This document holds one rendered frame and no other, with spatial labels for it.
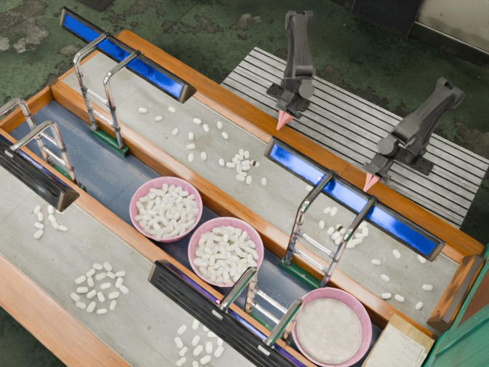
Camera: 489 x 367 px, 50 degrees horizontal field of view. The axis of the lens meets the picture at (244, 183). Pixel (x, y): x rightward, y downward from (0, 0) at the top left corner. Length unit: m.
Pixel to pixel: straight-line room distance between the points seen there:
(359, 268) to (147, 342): 0.77
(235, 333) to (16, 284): 0.83
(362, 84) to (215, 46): 1.00
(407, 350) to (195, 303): 0.74
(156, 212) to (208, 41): 1.89
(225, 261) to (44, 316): 0.62
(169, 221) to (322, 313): 0.65
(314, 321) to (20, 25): 2.89
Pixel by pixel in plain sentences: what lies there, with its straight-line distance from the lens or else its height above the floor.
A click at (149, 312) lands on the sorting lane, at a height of 0.74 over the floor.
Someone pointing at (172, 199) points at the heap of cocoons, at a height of 0.74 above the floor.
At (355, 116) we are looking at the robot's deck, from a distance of 2.40.
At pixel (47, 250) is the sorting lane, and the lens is 1.97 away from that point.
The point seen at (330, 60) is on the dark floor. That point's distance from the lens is 3.61.
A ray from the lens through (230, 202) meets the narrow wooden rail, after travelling 1.95.
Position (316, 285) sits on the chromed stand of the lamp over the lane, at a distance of 1.89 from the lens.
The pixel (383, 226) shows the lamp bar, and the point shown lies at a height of 1.06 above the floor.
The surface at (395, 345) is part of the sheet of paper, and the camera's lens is 1.82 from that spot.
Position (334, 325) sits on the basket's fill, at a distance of 1.83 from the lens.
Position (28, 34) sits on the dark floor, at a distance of 3.86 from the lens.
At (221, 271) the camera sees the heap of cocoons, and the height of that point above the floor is 0.74.
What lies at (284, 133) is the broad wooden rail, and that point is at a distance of 2.15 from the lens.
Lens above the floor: 2.44
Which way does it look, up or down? 57 degrees down
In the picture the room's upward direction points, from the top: 6 degrees clockwise
